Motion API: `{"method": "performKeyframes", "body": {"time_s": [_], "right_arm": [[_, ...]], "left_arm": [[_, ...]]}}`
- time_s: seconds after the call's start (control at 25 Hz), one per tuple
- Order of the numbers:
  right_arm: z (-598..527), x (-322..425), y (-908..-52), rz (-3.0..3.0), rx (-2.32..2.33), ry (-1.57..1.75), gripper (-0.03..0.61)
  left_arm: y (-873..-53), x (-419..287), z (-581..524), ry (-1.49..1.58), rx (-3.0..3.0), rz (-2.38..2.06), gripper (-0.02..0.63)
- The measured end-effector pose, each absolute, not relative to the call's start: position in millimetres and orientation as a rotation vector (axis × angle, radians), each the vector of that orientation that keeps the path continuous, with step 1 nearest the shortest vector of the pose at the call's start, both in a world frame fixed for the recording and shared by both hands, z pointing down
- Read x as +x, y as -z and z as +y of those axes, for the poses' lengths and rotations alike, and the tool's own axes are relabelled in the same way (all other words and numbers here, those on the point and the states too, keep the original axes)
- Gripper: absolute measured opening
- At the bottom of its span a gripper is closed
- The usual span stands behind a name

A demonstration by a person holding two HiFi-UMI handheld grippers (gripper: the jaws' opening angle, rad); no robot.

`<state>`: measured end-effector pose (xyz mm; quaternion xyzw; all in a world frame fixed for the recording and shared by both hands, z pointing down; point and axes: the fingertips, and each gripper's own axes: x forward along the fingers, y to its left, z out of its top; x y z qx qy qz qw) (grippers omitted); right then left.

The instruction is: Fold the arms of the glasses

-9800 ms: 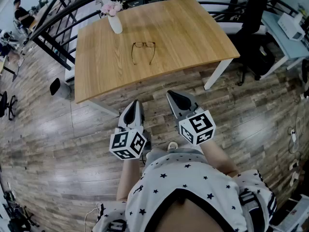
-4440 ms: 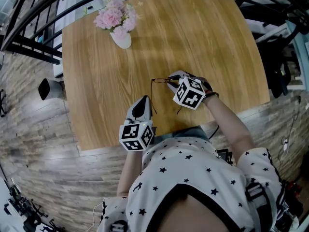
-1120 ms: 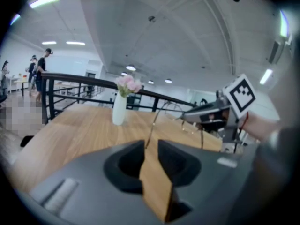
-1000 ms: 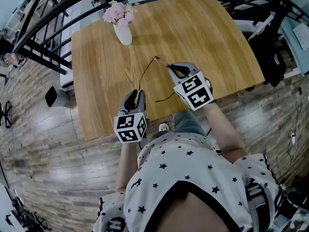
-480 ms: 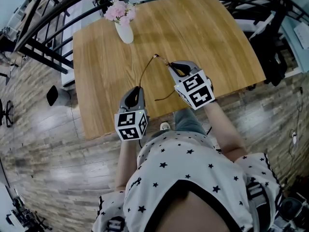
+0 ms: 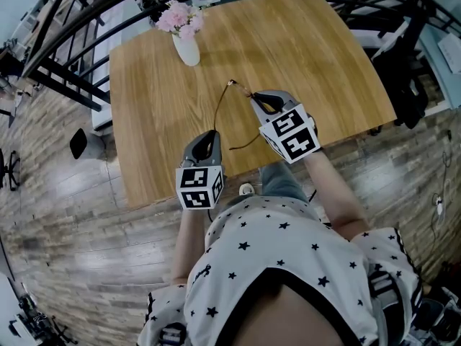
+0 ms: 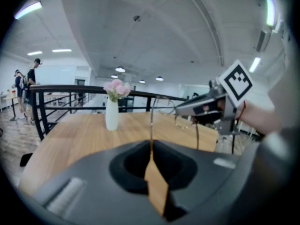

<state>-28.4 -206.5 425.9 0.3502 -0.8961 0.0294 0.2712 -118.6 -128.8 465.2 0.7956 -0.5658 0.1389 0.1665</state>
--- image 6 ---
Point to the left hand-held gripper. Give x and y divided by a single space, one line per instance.
198 187

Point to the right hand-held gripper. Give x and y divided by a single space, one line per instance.
291 135

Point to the brown-framed eyeglasses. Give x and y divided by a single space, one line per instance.
230 83

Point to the person's left forearm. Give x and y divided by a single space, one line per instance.
189 247

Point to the person's right forearm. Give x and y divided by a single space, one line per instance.
335 200

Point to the white shoe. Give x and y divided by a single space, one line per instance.
246 189

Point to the grey denim shorts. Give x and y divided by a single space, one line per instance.
281 182

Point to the white ceramic vase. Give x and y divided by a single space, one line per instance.
189 52

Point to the white star-print shirt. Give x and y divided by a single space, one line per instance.
270 258

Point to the grey bin with black lid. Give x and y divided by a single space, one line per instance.
78 143

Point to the pink flower bouquet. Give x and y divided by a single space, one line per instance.
178 16

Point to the black chair with dark clothes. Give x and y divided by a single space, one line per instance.
410 99

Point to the black metal railing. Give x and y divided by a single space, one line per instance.
68 94

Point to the light blue desk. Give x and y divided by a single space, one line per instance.
432 70

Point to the white box appliance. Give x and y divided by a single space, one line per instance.
452 52

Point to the black office chair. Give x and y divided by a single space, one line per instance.
12 168

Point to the white power adapter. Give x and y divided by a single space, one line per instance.
439 207

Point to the black tripod equipment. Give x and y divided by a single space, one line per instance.
36 324

